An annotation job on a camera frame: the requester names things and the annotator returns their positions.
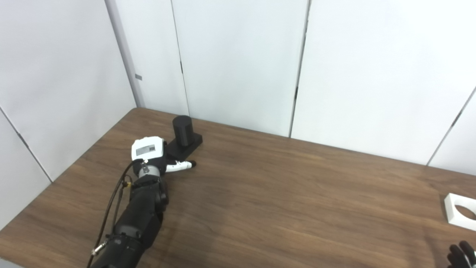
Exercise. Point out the white square piece with hole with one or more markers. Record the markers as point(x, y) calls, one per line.
point(450, 214)

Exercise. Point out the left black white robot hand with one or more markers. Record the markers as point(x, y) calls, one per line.
point(148, 149)

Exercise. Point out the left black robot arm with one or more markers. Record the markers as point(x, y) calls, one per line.
point(139, 216)

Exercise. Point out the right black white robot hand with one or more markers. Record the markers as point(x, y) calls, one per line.
point(463, 257)

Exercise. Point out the black peg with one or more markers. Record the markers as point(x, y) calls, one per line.
point(183, 132)

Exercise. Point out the grey partition post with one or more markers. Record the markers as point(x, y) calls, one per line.
point(124, 56)

